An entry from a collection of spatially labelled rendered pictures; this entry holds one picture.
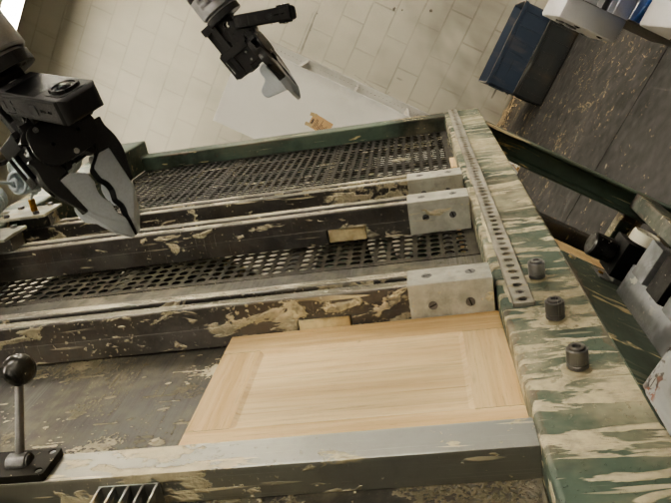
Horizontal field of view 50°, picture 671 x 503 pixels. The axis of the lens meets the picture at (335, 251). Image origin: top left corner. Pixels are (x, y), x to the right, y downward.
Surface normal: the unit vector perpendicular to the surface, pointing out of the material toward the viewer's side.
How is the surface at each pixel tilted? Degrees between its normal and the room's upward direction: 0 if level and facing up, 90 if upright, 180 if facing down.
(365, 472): 90
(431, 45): 90
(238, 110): 90
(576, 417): 58
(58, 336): 90
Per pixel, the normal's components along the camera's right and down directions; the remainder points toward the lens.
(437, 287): -0.09, 0.35
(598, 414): -0.15, -0.93
